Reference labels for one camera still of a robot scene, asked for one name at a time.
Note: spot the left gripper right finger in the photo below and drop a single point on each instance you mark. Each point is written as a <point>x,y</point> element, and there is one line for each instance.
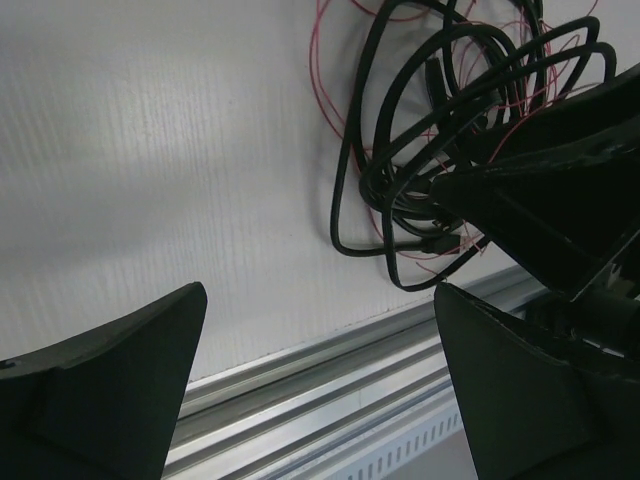
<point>554,395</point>

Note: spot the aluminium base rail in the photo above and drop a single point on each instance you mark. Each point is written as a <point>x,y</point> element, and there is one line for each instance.
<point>310,410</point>

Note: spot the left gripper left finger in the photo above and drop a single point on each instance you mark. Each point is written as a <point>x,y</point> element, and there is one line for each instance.
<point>102,404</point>

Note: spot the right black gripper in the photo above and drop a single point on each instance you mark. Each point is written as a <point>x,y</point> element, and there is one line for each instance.
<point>570,217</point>

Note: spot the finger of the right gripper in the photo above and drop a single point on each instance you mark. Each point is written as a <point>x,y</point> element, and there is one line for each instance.
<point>604,116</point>

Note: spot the white slotted cable duct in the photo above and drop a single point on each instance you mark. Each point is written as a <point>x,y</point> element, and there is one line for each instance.
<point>397,452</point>

